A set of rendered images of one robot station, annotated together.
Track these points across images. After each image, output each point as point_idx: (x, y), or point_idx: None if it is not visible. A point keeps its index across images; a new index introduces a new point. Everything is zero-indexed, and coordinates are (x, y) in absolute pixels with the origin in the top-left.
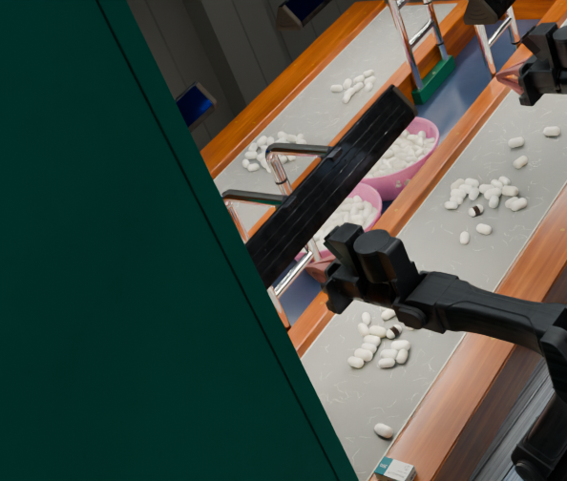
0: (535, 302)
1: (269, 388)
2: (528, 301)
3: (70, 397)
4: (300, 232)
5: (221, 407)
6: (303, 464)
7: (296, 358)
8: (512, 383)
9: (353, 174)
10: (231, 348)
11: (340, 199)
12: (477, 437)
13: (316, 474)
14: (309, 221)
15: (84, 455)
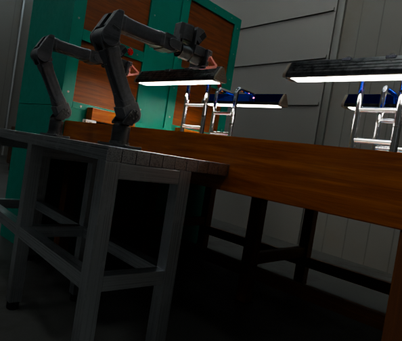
0: (62, 40)
1: (65, 33)
2: (64, 41)
3: (53, 1)
4: (159, 76)
5: (60, 26)
6: (61, 57)
7: (70, 32)
8: (107, 136)
9: (182, 76)
10: (65, 17)
11: (172, 78)
12: (93, 132)
13: (61, 63)
14: (163, 76)
15: (49, 12)
